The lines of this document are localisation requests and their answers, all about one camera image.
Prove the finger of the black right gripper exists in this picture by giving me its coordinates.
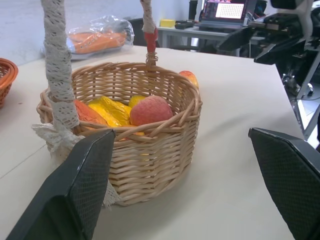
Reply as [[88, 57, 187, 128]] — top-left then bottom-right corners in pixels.
[[218, 26, 254, 51], [253, 41, 279, 65]]

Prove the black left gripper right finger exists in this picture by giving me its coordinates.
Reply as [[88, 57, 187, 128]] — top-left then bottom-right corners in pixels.
[[248, 127, 320, 240]]

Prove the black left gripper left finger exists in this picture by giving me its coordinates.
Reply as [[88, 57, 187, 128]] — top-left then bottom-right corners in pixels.
[[5, 128, 117, 240]]

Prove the orange wicker basket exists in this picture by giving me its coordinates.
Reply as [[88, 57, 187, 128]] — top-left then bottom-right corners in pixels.
[[0, 57, 19, 109]]

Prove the open laptop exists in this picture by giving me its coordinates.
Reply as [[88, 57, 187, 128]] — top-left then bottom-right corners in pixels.
[[194, 0, 259, 28]]

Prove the white desk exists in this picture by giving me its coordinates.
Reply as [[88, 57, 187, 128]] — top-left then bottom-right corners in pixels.
[[156, 24, 266, 49]]

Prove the black handheld device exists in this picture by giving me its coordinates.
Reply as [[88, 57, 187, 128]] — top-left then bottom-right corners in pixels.
[[174, 20, 196, 30]]

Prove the red yellow peach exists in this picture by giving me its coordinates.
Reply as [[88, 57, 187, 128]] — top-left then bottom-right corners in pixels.
[[178, 70, 200, 89]]

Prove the yellow box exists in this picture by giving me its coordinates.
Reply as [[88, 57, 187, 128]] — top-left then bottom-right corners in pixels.
[[159, 18, 177, 28]]

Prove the yellow banana bunch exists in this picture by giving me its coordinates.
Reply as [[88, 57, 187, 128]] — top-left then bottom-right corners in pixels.
[[87, 96, 133, 127]]

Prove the black chair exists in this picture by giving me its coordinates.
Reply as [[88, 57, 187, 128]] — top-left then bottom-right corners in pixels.
[[127, 17, 161, 48]]

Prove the yellow lemon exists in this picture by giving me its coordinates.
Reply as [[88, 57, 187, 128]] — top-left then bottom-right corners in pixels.
[[128, 94, 147, 109]]

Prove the red pink apple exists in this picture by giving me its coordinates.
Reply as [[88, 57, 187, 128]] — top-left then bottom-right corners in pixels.
[[129, 95, 174, 127]]

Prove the clear plastic bag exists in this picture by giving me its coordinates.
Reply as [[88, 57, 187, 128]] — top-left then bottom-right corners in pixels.
[[41, 15, 135, 61]]

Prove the orange shoe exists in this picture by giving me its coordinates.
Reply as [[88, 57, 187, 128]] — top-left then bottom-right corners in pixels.
[[67, 30, 128, 55]]

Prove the grey metal frame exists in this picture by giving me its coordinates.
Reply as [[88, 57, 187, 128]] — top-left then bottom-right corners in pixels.
[[282, 48, 320, 141]]

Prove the wicker basket with lace handle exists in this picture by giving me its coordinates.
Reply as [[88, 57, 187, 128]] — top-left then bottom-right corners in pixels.
[[31, 0, 203, 209]]

